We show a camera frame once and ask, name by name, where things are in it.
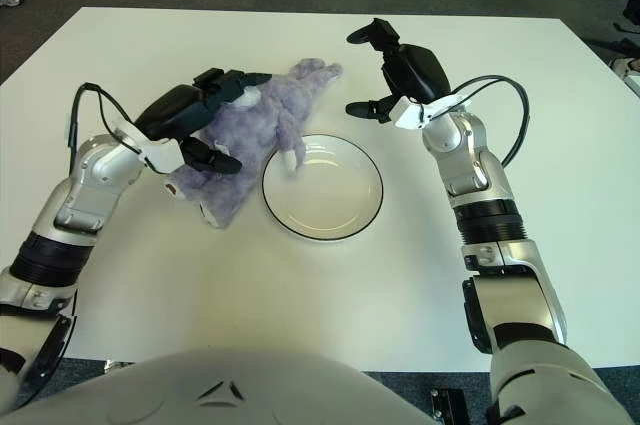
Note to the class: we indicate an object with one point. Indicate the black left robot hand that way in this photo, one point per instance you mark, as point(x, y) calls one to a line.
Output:
point(170, 115)

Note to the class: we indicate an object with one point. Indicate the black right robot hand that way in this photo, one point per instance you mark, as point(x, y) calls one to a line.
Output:
point(417, 72)

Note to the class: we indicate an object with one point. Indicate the purple plush rabbit doll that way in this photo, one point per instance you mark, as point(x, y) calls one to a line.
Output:
point(250, 120)

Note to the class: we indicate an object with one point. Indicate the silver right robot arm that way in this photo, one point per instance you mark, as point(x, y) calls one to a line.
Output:
point(475, 165)

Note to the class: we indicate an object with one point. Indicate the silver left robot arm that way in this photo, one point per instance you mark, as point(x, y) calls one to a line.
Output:
point(90, 180)

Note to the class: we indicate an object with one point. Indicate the white plate with black rim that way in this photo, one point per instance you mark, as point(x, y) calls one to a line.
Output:
point(325, 195)

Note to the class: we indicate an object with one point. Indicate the white sneaker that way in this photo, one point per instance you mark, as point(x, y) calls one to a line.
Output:
point(10, 1)

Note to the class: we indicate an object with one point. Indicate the black chair legs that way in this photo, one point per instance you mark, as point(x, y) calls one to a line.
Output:
point(620, 44)

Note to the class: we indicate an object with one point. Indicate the white shoe with dark ankle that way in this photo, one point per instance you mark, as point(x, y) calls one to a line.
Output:
point(625, 66)

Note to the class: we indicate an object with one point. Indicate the white neighbouring table corner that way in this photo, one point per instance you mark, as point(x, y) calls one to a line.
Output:
point(634, 85)

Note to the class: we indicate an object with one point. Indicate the black bag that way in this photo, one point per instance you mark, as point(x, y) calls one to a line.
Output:
point(632, 5)

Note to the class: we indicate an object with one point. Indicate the grey robot torso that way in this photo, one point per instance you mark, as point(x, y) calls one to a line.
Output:
point(250, 390)

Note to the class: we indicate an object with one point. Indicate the black stand bracket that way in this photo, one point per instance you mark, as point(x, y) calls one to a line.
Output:
point(447, 407)

